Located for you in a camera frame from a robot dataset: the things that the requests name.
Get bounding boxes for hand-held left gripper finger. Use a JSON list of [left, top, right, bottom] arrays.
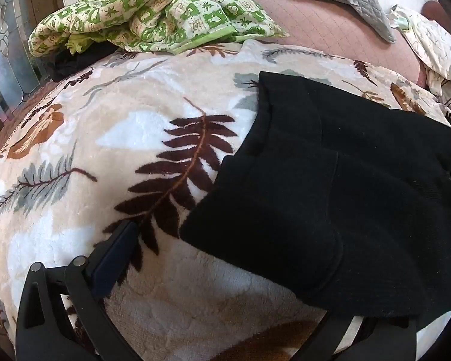
[[15, 220, 143, 361]]

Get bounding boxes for black pants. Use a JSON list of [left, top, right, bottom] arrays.
[[179, 71, 451, 328]]

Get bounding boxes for leaf print fleece blanket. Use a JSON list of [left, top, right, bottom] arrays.
[[0, 39, 451, 361]]

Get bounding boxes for dark cloth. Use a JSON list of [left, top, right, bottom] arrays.
[[45, 43, 117, 83]]

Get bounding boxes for patterned glass door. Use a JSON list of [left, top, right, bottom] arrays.
[[0, 0, 49, 119]]

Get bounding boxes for green checked quilt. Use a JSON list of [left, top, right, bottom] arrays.
[[27, 0, 291, 55]]

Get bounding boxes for pink quilted mattress cover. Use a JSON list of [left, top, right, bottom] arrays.
[[244, 0, 431, 87]]

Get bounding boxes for cream bird print pillow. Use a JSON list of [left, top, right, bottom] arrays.
[[393, 5, 451, 96]]

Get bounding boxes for brown headboard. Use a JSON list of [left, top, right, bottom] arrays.
[[421, 0, 451, 36]]

